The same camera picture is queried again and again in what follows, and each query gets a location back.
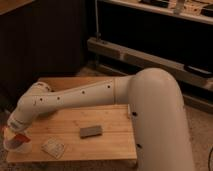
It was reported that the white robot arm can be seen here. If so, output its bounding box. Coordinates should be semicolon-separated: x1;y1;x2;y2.
7;68;195;171

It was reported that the white ceramic cup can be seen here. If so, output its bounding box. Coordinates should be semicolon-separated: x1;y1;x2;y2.
3;134;32;154

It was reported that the red pepper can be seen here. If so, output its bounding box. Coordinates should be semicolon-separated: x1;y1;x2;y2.
8;134;30;148

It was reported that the grey rectangular sponge block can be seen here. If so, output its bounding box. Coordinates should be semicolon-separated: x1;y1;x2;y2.
80;125;102;139

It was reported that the small white block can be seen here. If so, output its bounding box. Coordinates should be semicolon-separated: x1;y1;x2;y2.
127;104;131;119

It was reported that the wooden shelf beam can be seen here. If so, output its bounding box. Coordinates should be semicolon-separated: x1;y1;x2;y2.
87;37;213;91

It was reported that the black device on shelf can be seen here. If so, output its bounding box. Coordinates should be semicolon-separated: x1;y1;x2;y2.
184;65;213;78

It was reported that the vertical metal pole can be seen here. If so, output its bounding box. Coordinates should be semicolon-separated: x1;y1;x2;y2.
95;0;100;41

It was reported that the clear plastic packet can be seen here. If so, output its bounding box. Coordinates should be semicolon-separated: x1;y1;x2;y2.
41;138;65;159

